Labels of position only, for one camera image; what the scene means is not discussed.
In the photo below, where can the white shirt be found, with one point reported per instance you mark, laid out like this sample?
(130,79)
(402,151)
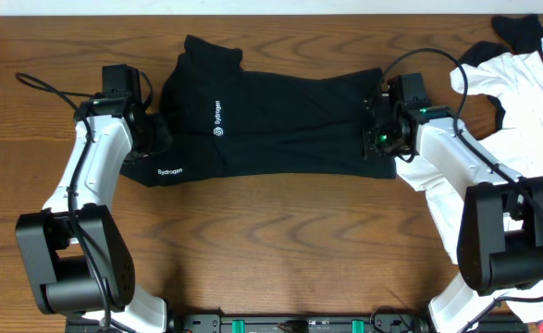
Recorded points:
(517,81)

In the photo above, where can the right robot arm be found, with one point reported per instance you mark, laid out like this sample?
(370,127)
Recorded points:
(499,249)

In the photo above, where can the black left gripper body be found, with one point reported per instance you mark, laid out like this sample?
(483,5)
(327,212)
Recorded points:
(158,136)

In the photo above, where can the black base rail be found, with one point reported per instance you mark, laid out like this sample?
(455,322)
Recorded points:
(388,321)

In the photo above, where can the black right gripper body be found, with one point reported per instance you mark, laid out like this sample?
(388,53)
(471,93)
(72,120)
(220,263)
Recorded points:
(381,142)

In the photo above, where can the black Sydrogen t-shirt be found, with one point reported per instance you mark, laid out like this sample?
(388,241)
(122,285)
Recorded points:
(226,122)

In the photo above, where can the black garment at corner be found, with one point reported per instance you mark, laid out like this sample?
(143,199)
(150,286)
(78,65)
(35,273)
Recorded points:
(523,35)

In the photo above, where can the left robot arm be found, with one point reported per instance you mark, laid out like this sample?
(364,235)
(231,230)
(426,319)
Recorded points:
(75,258)

